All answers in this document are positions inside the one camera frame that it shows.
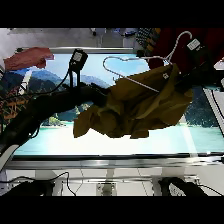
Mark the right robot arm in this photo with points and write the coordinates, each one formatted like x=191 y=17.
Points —
x=213 y=78

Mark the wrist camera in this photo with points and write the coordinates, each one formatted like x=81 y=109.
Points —
x=197 y=50
x=78 y=60

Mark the pink garment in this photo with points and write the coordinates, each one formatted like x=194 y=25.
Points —
x=26 y=58

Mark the white clothes hanger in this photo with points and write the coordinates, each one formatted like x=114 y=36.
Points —
x=133 y=79

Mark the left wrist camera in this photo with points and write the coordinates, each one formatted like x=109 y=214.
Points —
x=78 y=60

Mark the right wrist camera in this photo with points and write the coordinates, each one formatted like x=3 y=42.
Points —
x=197 y=50

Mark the checked garment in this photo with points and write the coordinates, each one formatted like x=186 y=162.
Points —
x=146 y=36

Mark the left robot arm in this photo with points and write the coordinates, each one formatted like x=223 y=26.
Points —
x=40 y=108

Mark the mustard long-sleeved shirt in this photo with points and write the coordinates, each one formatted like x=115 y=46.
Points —
x=140 y=106

